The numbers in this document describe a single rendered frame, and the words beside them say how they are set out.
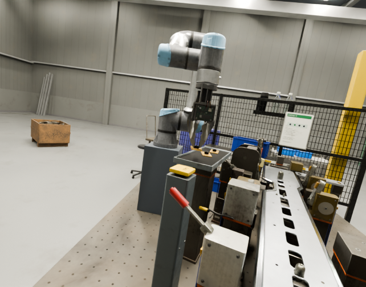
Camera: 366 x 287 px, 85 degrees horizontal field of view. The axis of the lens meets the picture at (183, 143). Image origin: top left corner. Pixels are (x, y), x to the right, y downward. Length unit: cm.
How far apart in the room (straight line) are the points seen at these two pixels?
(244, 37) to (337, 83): 475
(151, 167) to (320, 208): 86
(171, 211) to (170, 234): 7
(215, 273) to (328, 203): 75
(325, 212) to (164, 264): 77
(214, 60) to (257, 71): 1010
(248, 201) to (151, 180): 66
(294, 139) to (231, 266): 166
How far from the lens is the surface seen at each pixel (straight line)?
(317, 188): 113
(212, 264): 52
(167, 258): 70
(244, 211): 72
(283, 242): 70
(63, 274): 95
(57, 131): 572
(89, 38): 1264
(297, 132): 205
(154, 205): 126
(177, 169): 58
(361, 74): 221
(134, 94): 1106
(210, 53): 68
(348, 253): 75
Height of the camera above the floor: 133
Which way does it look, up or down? 9 degrees down
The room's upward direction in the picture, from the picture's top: 8 degrees clockwise
